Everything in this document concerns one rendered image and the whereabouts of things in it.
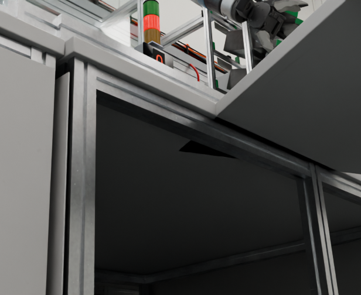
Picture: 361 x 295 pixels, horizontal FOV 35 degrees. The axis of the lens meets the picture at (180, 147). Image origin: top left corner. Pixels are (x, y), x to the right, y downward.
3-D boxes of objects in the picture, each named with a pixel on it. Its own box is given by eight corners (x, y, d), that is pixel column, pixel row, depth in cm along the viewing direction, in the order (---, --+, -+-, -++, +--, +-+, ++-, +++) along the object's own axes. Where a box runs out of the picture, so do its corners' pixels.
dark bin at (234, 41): (303, 57, 195) (307, 36, 196) (276, 46, 188) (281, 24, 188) (248, 60, 218) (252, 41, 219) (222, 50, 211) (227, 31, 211)
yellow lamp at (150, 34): (164, 46, 169) (163, 33, 171) (152, 40, 166) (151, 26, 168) (152, 53, 172) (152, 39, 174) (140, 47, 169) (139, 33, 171)
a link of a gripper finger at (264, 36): (286, 62, 151) (275, 34, 155) (276, 54, 146) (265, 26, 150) (276, 68, 153) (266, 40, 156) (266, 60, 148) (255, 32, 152)
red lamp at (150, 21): (163, 32, 171) (163, 19, 173) (151, 26, 168) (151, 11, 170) (152, 39, 174) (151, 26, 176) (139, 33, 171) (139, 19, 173)
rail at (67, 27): (322, 173, 160) (317, 138, 164) (59, 61, 99) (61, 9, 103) (305, 178, 163) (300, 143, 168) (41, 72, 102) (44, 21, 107)
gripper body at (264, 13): (288, 17, 156) (256, 4, 163) (274, 4, 149) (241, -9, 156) (274, 42, 157) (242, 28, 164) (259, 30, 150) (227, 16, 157)
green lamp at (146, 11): (163, 18, 173) (162, 5, 175) (151, 11, 170) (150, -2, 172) (151, 25, 176) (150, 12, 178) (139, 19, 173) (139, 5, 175)
